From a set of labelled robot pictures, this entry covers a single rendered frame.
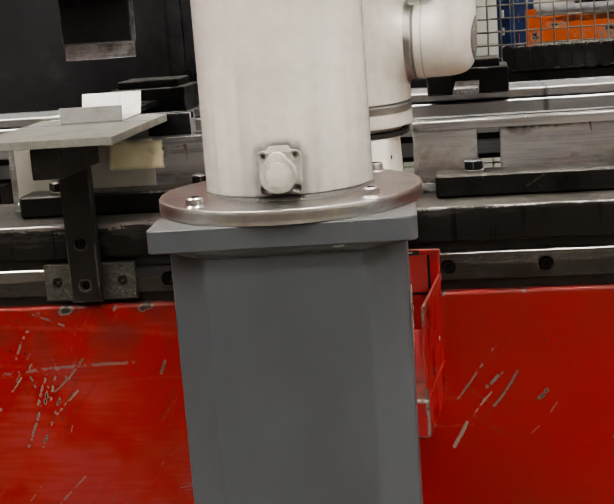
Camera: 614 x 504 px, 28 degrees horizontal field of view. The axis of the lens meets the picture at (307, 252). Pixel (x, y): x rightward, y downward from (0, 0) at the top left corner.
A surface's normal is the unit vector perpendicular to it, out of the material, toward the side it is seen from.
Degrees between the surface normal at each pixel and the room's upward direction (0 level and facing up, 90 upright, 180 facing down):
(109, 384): 90
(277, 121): 90
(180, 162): 90
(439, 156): 90
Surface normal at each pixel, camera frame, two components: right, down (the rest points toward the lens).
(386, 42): -0.10, 0.22
